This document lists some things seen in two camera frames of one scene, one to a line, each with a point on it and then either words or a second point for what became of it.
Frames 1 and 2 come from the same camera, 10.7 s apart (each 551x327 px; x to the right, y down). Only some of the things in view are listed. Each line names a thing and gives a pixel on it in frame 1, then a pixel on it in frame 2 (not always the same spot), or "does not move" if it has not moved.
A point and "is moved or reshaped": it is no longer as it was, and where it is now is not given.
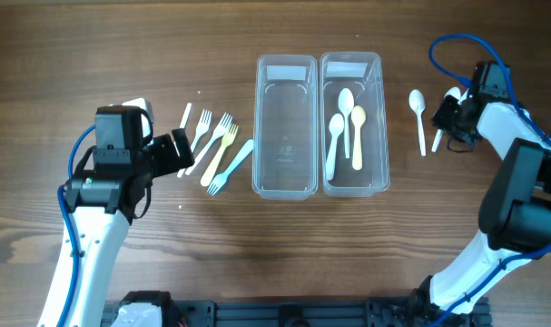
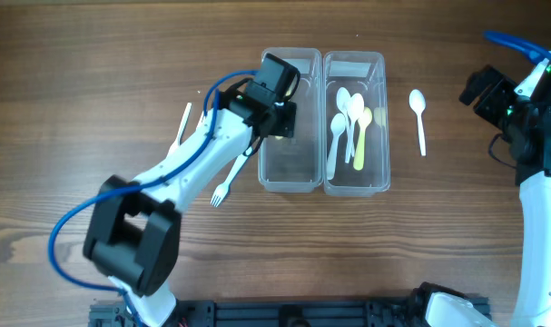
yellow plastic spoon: x=358 y=117 is moved or reshaped
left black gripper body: x=161 y=156 to x=286 y=122
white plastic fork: x=225 y=121 is moved or reshaped
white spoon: x=455 y=92 to x=355 y=109
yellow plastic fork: x=226 y=141 is moved or reshaped
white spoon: x=418 y=104 does not move
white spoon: x=336 y=124 does not move
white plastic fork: x=185 y=114 does not move
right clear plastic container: x=362 y=73 does not move
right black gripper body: x=446 y=116 to x=501 y=105
